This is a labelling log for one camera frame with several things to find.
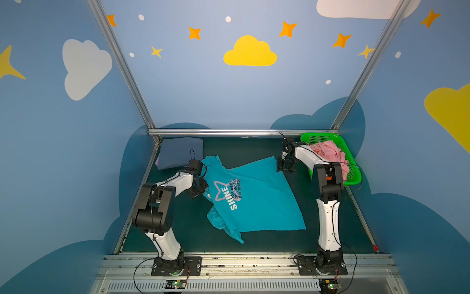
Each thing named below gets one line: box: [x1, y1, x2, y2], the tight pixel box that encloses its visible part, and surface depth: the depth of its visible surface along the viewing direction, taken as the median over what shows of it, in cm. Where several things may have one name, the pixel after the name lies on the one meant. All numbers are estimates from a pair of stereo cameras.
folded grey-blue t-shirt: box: [155, 136, 204, 171], surface depth 116 cm
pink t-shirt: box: [310, 140, 350, 182], surface depth 109 cm
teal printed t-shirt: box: [201, 154, 306, 244], surface depth 95 cm
